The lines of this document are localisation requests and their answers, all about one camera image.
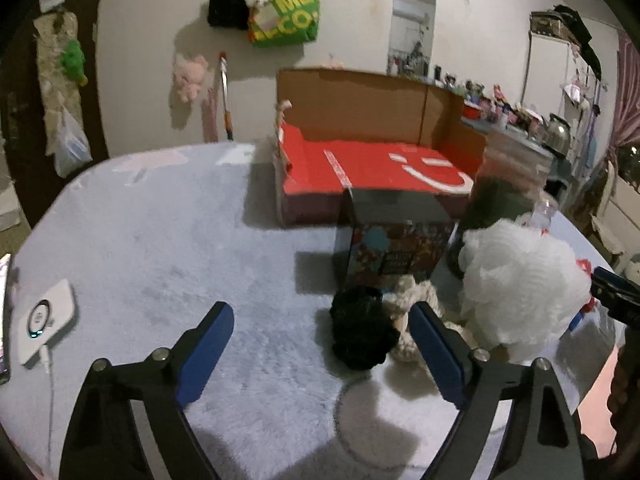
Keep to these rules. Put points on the pink curtain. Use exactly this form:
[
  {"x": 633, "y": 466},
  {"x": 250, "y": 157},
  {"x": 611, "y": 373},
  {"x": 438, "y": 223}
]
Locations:
[{"x": 626, "y": 114}]

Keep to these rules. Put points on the large jar dark contents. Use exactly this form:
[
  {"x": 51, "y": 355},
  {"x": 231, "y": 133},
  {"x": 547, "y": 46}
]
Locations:
[{"x": 507, "y": 184}]

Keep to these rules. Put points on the red cardboard box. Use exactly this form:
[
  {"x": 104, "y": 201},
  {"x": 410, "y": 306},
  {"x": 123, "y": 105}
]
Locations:
[{"x": 340, "y": 129}]

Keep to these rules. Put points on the red crochet mesh pouf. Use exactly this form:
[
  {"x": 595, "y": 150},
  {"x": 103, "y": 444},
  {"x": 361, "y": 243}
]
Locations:
[{"x": 579, "y": 298}]

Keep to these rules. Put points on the black fuzzy scrunchie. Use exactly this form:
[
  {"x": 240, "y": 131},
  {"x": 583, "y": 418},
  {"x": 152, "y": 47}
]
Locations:
[{"x": 363, "y": 333}]

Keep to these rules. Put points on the black colourful printed box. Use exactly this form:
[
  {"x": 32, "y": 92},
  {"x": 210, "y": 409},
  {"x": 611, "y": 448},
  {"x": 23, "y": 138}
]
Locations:
[{"x": 382, "y": 235}]

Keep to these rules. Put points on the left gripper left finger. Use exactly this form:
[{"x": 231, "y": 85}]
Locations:
[{"x": 102, "y": 440}]

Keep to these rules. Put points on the black hanging bag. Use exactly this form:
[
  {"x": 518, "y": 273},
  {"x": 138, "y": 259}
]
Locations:
[{"x": 227, "y": 0}]

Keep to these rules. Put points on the dark green tablecloth table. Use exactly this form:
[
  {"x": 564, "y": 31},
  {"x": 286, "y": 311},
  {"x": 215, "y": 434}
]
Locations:
[{"x": 560, "y": 178}]

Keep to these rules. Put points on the dark wooden door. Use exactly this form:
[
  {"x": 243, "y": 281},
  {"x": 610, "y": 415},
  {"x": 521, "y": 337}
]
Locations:
[{"x": 34, "y": 90}]

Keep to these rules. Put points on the red bowl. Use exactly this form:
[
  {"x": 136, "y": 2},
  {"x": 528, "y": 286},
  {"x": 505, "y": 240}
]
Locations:
[{"x": 472, "y": 111}]

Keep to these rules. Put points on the white refrigerator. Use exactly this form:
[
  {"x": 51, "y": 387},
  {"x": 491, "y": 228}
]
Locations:
[{"x": 547, "y": 72}]

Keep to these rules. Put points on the green tote bag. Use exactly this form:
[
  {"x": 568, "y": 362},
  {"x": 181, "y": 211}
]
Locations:
[{"x": 284, "y": 23}]

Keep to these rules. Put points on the wall mirror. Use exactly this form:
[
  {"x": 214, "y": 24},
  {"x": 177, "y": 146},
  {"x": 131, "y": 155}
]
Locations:
[{"x": 411, "y": 38}]

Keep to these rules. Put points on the white wireless charger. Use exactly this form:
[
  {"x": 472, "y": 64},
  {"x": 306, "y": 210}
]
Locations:
[{"x": 49, "y": 317}]

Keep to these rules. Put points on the white mesh bath pouf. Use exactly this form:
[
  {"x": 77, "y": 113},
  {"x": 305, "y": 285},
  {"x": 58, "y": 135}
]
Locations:
[{"x": 514, "y": 288}]

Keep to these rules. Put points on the pink plush on wall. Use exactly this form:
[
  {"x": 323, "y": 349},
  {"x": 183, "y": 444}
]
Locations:
[{"x": 189, "y": 76}]

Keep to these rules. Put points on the plastic bag on door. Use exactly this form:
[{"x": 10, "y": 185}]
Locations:
[{"x": 71, "y": 148}]

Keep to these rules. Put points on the green plush on door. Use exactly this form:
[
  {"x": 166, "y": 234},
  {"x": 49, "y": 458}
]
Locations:
[{"x": 73, "y": 63}]

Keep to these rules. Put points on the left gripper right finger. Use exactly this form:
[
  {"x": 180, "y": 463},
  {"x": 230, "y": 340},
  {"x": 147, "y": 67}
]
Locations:
[{"x": 540, "y": 440}]

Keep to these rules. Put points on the metal kettle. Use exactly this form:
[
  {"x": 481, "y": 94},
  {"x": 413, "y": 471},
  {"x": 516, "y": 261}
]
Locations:
[{"x": 556, "y": 136}]

